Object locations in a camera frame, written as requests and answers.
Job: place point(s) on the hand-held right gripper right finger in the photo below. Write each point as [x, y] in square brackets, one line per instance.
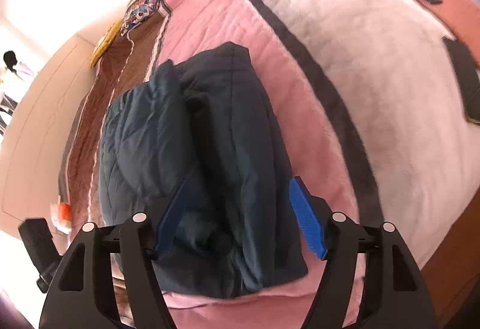
[305, 216]

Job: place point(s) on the brown quilted bed sheet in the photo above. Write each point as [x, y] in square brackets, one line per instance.
[108, 81]

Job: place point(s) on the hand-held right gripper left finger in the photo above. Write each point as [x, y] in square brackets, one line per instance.
[170, 216]

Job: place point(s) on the colourful printed pillow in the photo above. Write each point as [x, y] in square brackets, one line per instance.
[142, 6]

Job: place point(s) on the dark background object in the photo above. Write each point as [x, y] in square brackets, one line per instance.
[10, 59]

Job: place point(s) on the pink and white plush blanket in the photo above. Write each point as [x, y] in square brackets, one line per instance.
[356, 62]

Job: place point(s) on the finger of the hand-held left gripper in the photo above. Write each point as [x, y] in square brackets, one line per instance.
[37, 239]

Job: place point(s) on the orange and white small object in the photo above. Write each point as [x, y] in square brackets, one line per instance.
[63, 214]

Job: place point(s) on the dark teal puffer jacket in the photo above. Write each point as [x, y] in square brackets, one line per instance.
[225, 148]

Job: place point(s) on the yellow cushion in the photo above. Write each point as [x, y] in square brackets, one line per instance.
[105, 43]

